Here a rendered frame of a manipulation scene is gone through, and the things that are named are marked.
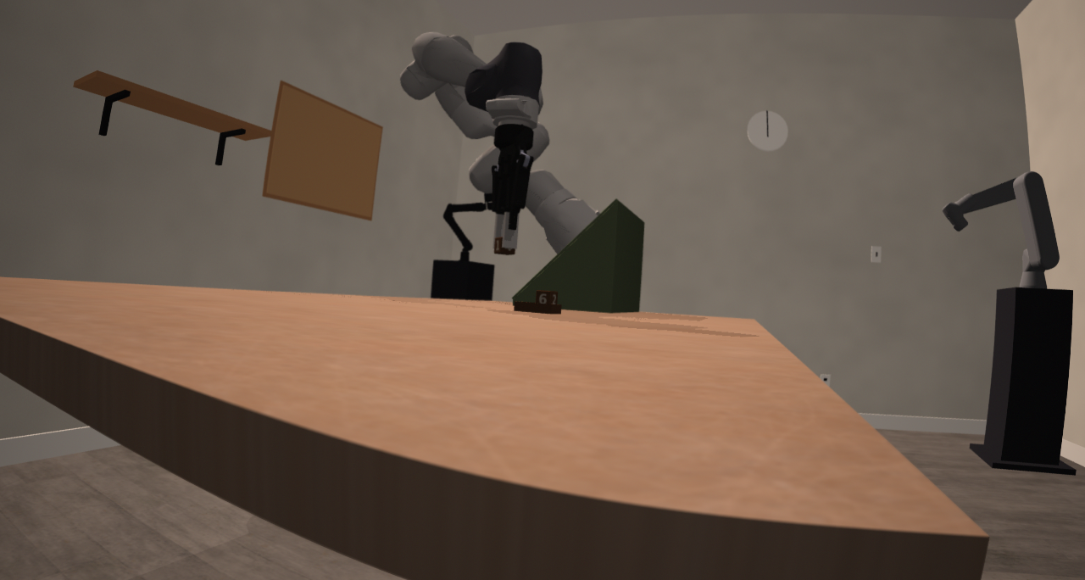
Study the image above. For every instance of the brown shallow tray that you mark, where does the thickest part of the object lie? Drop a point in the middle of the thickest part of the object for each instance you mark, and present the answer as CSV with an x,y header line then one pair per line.
x,y
538,308

